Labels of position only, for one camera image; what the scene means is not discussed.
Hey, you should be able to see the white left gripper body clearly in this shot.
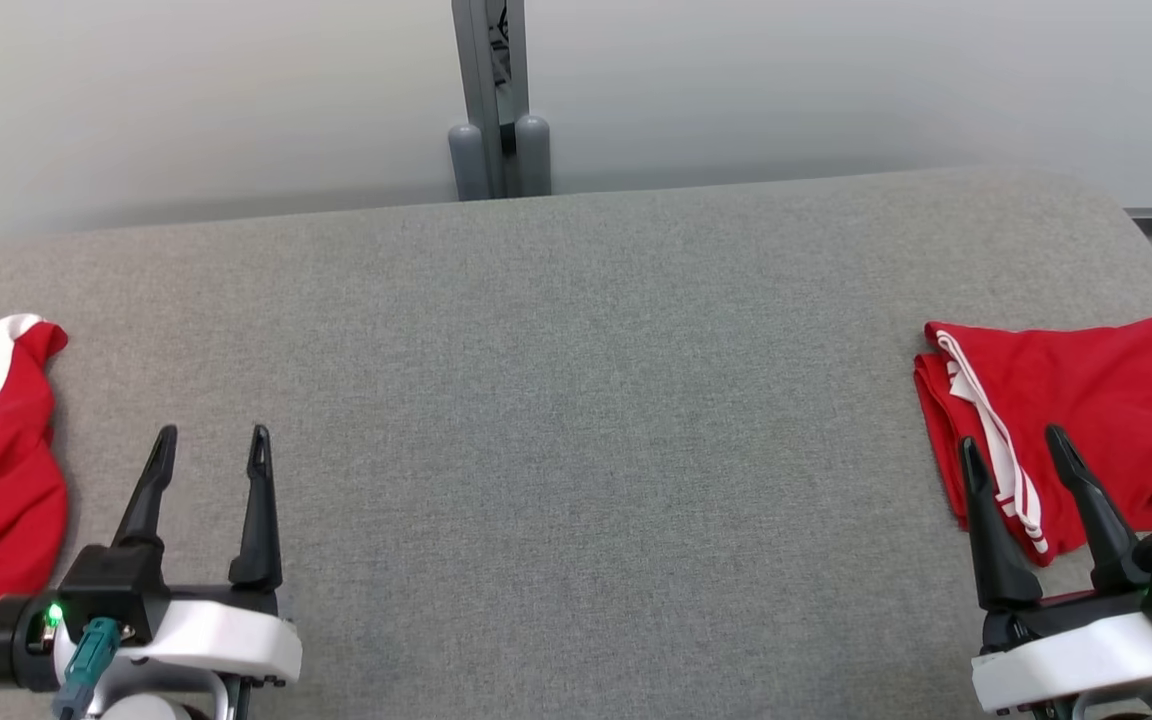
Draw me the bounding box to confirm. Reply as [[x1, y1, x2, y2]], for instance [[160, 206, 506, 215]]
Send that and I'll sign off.
[[0, 595, 303, 693]]

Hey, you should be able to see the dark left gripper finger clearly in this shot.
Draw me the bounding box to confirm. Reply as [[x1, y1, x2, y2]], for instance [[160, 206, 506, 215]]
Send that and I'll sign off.
[[228, 425, 284, 591], [113, 425, 179, 549]]

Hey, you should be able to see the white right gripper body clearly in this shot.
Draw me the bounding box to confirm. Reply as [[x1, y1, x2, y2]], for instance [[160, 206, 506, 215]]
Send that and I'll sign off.
[[971, 590, 1152, 713]]

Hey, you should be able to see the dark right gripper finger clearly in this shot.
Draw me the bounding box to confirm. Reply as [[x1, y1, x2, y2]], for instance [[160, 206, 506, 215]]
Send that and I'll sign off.
[[1044, 425, 1152, 593], [958, 437, 1044, 613]]

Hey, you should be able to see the red basketball jersey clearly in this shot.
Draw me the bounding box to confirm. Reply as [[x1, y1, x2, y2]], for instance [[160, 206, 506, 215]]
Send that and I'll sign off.
[[913, 315, 1152, 568]]

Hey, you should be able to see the teal-plug black camera cable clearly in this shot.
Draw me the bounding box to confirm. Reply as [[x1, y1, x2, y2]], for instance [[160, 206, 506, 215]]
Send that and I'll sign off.
[[53, 617, 123, 720]]

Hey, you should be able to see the grey cylindrical post foot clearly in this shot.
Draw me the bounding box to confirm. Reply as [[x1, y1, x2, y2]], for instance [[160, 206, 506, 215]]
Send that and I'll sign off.
[[514, 113, 553, 198], [448, 122, 491, 202]]

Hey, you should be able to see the grey metal partition post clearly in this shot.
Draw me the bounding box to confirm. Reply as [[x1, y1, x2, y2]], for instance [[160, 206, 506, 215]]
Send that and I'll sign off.
[[451, 0, 530, 199]]

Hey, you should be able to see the black cable inside post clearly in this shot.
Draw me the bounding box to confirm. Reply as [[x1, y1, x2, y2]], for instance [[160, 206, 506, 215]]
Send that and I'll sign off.
[[488, 0, 513, 89]]

